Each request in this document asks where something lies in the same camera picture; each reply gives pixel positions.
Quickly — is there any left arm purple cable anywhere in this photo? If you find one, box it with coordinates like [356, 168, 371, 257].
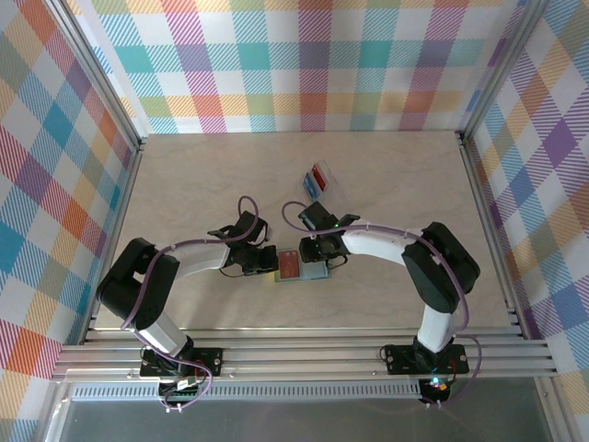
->
[120, 196, 259, 413]

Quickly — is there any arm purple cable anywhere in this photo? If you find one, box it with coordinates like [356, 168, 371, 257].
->
[281, 201, 483, 409]
[120, 196, 259, 413]

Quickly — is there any aluminium frame cross rail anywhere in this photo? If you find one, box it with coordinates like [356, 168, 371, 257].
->
[51, 338, 558, 381]

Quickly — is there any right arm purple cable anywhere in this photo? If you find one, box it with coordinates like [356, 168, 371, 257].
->
[281, 201, 483, 409]

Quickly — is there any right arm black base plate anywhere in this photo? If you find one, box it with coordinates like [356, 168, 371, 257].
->
[385, 343, 470, 375]

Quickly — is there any aluminium frame post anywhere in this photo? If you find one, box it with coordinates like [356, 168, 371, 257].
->
[455, 0, 553, 148]
[48, 0, 148, 156]

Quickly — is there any grey metal bottom panel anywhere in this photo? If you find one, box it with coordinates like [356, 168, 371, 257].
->
[39, 381, 567, 442]

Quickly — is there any aluminium frame side rail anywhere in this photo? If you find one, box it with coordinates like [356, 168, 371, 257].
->
[455, 131, 535, 340]
[80, 137, 148, 344]

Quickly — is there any slotted grey cable duct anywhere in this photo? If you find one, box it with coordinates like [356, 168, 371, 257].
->
[68, 384, 422, 401]

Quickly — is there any clear acrylic card stand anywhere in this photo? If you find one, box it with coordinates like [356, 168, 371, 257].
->
[299, 158, 349, 204]

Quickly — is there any green card holder wallet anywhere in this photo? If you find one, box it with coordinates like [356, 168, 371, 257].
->
[274, 248, 330, 283]

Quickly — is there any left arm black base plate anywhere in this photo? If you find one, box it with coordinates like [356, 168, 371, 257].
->
[139, 347, 225, 379]

